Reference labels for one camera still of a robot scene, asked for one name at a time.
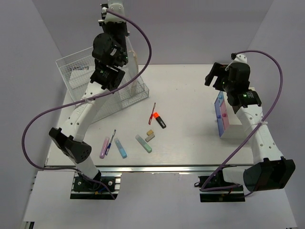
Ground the clear document sleeve with papers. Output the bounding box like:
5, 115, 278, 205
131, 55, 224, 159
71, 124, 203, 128
126, 37, 139, 97

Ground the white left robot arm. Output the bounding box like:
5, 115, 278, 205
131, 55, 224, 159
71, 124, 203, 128
49, 22, 128, 190

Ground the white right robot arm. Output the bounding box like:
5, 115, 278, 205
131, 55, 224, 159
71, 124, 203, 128
205, 62, 295, 192

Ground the white drawer box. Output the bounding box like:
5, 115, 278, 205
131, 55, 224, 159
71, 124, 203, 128
214, 91, 246, 139

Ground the orange black highlighter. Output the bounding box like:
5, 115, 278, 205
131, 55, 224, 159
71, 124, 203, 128
153, 112, 166, 129

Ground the red pen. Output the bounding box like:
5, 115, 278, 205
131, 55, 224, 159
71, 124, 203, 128
148, 102, 156, 125

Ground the grey eraser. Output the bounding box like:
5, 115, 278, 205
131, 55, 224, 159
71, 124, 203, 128
145, 134, 155, 142

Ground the green highlighter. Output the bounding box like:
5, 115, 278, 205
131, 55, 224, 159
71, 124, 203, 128
135, 135, 152, 153

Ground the pink highlighter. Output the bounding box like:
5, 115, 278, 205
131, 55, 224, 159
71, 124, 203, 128
100, 137, 110, 159

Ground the blue highlighter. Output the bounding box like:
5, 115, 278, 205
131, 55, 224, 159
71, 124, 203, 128
114, 138, 127, 158

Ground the blue ballpoint pen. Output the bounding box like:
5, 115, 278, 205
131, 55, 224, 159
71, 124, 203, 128
105, 129, 116, 156

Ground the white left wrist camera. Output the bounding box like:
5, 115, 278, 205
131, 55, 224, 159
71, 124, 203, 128
101, 0, 126, 23

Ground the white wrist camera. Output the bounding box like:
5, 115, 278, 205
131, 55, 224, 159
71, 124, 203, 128
230, 53, 247, 65
101, 0, 126, 23

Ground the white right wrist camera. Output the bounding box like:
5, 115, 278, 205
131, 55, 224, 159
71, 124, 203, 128
230, 53, 247, 65

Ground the white wire file organizer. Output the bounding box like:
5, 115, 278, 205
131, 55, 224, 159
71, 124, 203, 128
55, 46, 150, 125

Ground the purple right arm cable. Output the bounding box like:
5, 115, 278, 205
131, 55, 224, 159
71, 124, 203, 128
200, 50, 284, 198

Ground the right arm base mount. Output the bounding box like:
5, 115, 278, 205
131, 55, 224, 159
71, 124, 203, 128
193, 166, 245, 203

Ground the aluminium table rail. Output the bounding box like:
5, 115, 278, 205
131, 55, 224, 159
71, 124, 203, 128
44, 164, 270, 174

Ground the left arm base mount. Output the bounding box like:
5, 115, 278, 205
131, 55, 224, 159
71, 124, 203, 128
70, 173, 121, 200

